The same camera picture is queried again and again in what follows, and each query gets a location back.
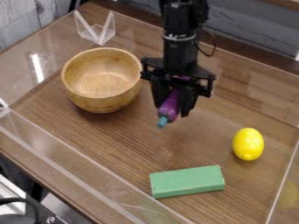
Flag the brown wooden bowl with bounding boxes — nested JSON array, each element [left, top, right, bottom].
[[60, 47, 142, 114]]

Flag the clear acrylic tray wall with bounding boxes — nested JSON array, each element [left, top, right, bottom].
[[0, 107, 194, 224]]

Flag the green rectangular block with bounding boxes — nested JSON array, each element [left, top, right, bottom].
[[150, 165, 226, 199]]

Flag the black cable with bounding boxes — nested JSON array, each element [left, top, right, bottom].
[[192, 29, 218, 58]]

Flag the clear acrylic corner bracket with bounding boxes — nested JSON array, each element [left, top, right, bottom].
[[74, 10, 116, 46]]

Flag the yellow toy lemon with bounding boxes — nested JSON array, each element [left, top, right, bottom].
[[232, 128, 266, 161]]

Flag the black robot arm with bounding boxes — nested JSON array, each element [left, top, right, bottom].
[[142, 0, 216, 123]]

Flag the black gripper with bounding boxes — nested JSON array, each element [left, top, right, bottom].
[[142, 57, 216, 117]]

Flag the purple toy eggplant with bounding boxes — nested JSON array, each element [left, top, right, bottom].
[[155, 74, 192, 130]]

